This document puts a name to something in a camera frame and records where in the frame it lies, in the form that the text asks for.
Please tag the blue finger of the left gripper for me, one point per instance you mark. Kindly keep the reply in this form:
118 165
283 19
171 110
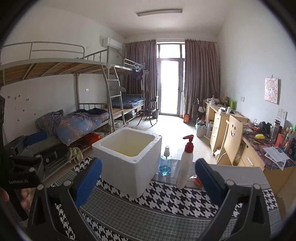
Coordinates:
35 138

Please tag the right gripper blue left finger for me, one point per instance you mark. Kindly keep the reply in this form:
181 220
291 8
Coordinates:
44 222

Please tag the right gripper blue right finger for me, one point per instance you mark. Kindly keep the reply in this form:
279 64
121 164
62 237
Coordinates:
253 220

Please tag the person's left hand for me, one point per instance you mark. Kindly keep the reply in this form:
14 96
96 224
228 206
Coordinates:
26 195

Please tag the red snack packet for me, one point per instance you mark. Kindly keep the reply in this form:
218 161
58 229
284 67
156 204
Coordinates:
196 181

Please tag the white lotion pump bottle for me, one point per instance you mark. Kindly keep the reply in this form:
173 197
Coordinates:
185 162

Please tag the blue plaid quilt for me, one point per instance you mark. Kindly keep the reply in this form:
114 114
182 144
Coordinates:
68 128

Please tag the wooden smiley chair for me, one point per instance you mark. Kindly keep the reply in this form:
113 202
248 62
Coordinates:
231 142

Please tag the metal bunk bed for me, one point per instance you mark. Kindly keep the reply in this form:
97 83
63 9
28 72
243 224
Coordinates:
41 81

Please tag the blue spray bottle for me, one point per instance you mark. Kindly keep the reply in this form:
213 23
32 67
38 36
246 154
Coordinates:
165 162

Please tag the wooden desk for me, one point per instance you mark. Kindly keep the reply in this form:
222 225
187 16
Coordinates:
250 151

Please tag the white trash bucket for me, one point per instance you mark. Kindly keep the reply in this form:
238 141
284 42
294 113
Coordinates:
201 129

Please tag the yellow object on desk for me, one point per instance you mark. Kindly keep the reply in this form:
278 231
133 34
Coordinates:
260 136

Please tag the papers on desk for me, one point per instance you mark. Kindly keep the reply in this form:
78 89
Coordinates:
276 155

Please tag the white foam box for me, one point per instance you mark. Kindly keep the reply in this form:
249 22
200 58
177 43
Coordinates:
130 159

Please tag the black folding chair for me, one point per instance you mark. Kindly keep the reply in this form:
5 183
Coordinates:
150 108

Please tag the right grey curtain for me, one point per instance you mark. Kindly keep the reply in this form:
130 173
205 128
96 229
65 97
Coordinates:
202 72

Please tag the grey curtain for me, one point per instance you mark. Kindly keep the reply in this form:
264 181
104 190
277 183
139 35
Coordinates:
202 72
141 57

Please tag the white air conditioner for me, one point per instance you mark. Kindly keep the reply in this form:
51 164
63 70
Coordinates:
108 42

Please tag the left grey curtain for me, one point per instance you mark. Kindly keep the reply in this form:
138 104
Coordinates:
141 57

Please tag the ceiling tube light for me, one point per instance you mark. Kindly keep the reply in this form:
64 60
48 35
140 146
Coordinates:
159 11

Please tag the anime wall picture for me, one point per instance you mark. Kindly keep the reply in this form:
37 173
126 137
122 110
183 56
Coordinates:
271 90

